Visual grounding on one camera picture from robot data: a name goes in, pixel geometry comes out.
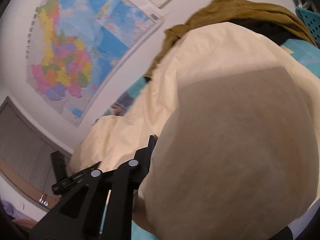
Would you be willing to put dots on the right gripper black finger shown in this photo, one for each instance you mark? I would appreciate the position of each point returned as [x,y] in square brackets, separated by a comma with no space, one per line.
[100,206]

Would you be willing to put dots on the cream jacket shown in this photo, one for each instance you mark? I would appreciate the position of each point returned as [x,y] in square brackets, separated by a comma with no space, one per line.
[237,122]

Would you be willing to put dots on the grey wooden door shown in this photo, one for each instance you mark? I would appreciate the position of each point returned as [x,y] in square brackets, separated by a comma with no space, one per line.
[25,157]

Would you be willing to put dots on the olive brown garment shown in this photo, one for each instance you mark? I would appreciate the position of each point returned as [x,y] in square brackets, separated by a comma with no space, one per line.
[271,20]

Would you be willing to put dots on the teal grey bed sheet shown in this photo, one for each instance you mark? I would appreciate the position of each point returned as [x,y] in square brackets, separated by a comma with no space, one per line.
[307,226]

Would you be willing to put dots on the teal plastic storage rack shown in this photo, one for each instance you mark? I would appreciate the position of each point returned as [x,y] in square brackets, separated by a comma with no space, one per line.
[309,14]

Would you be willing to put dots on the colourful wall map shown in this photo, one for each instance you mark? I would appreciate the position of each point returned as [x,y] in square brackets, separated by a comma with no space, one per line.
[75,46]

